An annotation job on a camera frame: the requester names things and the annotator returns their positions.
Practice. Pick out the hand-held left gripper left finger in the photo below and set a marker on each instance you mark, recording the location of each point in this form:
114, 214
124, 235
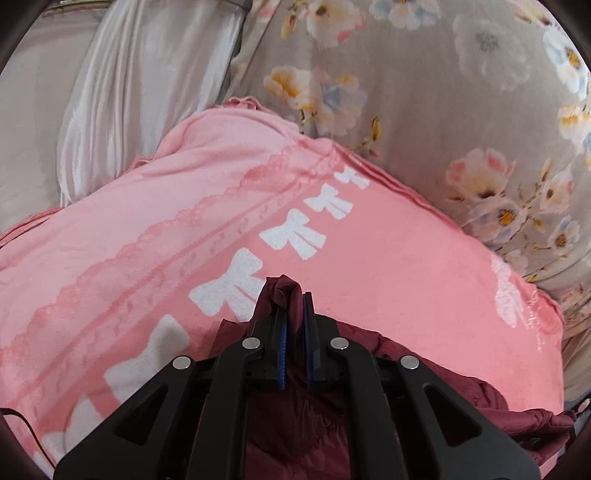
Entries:
281, 360

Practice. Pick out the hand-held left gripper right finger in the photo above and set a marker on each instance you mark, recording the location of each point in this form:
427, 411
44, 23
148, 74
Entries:
308, 360

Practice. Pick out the maroon puffer jacket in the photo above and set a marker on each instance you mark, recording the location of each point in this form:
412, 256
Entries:
288, 438

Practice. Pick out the pink printed blanket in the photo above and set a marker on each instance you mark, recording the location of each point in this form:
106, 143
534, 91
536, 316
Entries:
184, 207

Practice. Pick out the grey floral bed sheet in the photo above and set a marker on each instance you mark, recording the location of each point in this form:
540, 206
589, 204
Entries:
415, 92

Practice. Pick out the white satin curtain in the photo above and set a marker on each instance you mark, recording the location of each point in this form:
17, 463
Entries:
138, 92

